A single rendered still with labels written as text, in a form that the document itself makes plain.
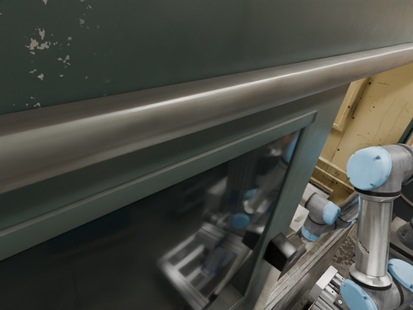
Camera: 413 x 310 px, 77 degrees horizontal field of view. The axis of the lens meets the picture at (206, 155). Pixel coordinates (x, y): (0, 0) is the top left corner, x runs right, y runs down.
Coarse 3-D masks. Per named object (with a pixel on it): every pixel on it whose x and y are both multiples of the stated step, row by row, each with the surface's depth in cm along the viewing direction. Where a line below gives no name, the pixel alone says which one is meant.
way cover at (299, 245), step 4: (288, 232) 180; (292, 232) 180; (288, 236) 177; (292, 236) 180; (296, 236) 181; (292, 240) 176; (296, 240) 177; (300, 240) 178; (296, 244) 174; (300, 244) 175; (304, 244) 175; (300, 248) 171
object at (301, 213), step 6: (312, 186) 203; (318, 186) 200; (318, 192) 199; (324, 192) 197; (300, 210) 193; (306, 210) 192; (294, 216) 192; (300, 216) 191; (306, 216) 190; (294, 222) 189; (300, 222) 188; (294, 228) 186; (300, 228) 186; (294, 234) 184
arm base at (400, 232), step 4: (404, 224) 129; (408, 224) 125; (400, 228) 128; (404, 228) 125; (408, 228) 123; (412, 228) 121; (396, 232) 129; (400, 232) 126; (404, 232) 125; (408, 232) 123; (412, 232) 121; (400, 236) 126; (404, 236) 125; (408, 236) 122; (412, 236) 121; (400, 240) 125; (404, 240) 123; (408, 240) 122; (412, 240) 121; (404, 244) 124; (408, 244) 122; (412, 244) 121; (412, 248) 121
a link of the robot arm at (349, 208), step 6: (402, 144) 77; (408, 180) 77; (402, 186) 83; (354, 192) 98; (348, 198) 100; (354, 198) 96; (342, 204) 103; (348, 204) 99; (354, 204) 97; (342, 210) 102; (348, 210) 100; (354, 210) 98; (342, 216) 103; (348, 216) 101; (354, 216) 100; (336, 222) 105; (342, 222) 104; (348, 222) 103; (336, 228) 105
